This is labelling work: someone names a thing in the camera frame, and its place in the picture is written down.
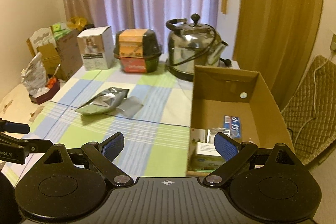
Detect tissue box with wrapper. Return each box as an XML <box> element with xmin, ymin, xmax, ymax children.
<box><xmin>21</xmin><ymin>52</ymin><xmax>60</xmax><ymax>105</ymax></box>

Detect white charger cable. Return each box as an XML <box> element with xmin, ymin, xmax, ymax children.
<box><xmin>294</xmin><ymin>49</ymin><xmax>336</xmax><ymax>146</ymax></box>

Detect white carved holder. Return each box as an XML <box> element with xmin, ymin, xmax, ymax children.
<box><xmin>26</xmin><ymin>26</ymin><xmax>56</xmax><ymax>57</ymax></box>

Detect blue floss box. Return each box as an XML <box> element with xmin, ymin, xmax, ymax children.
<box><xmin>224</xmin><ymin>115</ymin><xmax>242</xmax><ymax>139</ymax></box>

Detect brown paper bag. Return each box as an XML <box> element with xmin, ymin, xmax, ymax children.
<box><xmin>56</xmin><ymin>30</ymin><xmax>83</xmax><ymax>81</ymax></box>

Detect wall socket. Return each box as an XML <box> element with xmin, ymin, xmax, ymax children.
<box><xmin>330</xmin><ymin>34</ymin><xmax>336</xmax><ymax>52</ymax></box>

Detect checkered tablecloth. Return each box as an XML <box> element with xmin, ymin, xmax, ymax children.
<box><xmin>4</xmin><ymin>53</ymin><xmax>195</xmax><ymax>187</ymax></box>

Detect brown curtain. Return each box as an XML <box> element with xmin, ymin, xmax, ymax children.
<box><xmin>234</xmin><ymin>0</ymin><xmax>323</xmax><ymax>108</ymax></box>

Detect stainless steel kettle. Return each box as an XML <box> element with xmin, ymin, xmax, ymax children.
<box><xmin>166</xmin><ymin>13</ymin><xmax>228</xmax><ymax>82</ymax></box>

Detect cardboard box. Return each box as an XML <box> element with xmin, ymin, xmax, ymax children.
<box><xmin>188</xmin><ymin>65</ymin><xmax>294</xmax><ymax>156</ymax></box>

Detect black orange food bowl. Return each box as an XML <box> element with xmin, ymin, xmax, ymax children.
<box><xmin>114</xmin><ymin>28</ymin><xmax>162</xmax><ymax>73</ymax></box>

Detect white product box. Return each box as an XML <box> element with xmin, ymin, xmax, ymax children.
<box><xmin>77</xmin><ymin>26</ymin><xmax>114</xmax><ymax>71</ymax></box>

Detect wire rack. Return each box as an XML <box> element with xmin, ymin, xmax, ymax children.
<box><xmin>190</xmin><ymin>128</ymin><xmax>230</xmax><ymax>144</ymax></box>

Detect white tablet medicine box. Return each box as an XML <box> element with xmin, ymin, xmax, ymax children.
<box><xmin>190</xmin><ymin>142</ymin><xmax>226</xmax><ymax>170</ymax></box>

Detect silver foil tea pouch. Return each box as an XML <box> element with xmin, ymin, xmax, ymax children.
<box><xmin>75</xmin><ymin>87</ymin><xmax>129</xmax><ymax>115</ymax></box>

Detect quilted chair cover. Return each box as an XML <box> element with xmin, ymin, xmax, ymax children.
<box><xmin>281</xmin><ymin>55</ymin><xmax>335</xmax><ymax>165</ymax></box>

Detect yellow gift bow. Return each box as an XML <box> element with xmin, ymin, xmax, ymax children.
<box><xmin>67</xmin><ymin>16</ymin><xmax>87</xmax><ymax>31</ymax></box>

